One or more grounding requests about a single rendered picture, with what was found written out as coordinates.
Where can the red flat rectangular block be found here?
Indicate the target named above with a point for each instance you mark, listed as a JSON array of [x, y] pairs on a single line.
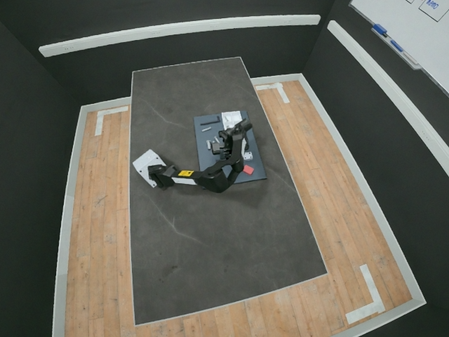
[[248, 170]]

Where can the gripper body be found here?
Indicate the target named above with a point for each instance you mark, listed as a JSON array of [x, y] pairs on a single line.
[[226, 147]]

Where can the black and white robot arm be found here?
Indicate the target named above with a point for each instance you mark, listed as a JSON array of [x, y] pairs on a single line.
[[213, 178]]

